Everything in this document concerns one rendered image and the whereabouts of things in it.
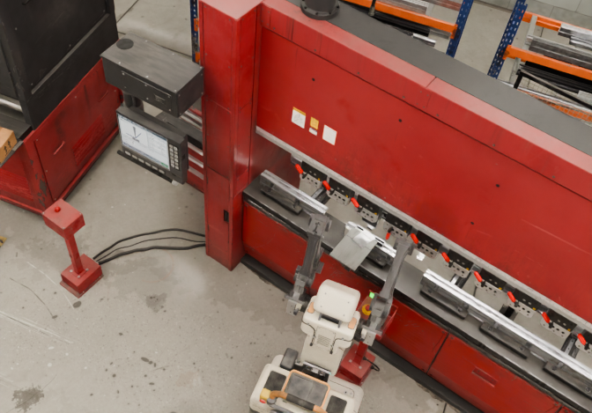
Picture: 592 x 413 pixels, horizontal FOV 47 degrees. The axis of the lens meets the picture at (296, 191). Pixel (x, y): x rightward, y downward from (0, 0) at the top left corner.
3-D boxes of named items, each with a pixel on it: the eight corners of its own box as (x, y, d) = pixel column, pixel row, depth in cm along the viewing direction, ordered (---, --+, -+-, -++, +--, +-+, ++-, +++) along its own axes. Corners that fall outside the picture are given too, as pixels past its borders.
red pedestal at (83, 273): (58, 283, 491) (34, 215, 427) (85, 261, 505) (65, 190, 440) (78, 298, 485) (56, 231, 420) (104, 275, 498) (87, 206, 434)
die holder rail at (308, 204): (259, 183, 452) (260, 174, 445) (265, 178, 455) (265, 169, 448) (321, 222, 437) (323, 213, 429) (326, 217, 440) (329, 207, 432)
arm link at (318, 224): (304, 226, 338) (323, 233, 337) (314, 209, 348) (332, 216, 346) (292, 283, 368) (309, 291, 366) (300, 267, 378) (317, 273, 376)
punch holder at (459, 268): (441, 265, 388) (449, 248, 375) (448, 255, 392) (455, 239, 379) (464, 279, 383) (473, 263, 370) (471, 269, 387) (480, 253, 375)
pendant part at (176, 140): (122, 152, 411) (114, 110, 383) (134, 141, 417) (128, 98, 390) (182, 186, 399) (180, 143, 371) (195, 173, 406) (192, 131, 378)
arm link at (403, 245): (397, 231, 366) (416, 238, 364) (397, 237, 379) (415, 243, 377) (368, 309, 357) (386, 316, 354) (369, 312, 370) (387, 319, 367)
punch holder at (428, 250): (410, 247, 394) (418, 230, 381) (418, 237, 398) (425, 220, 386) (433, 260, 389) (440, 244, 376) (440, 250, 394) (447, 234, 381)
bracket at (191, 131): (139, 136, 433) (137, 129, 428) (166, 116, 447) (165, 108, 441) (187, 167, 421) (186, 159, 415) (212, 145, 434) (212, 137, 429)
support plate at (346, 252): (329, 254, 407) (329, 254, 407) (352, 227, 422) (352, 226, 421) (354, 271, 402) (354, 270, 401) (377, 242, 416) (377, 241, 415)
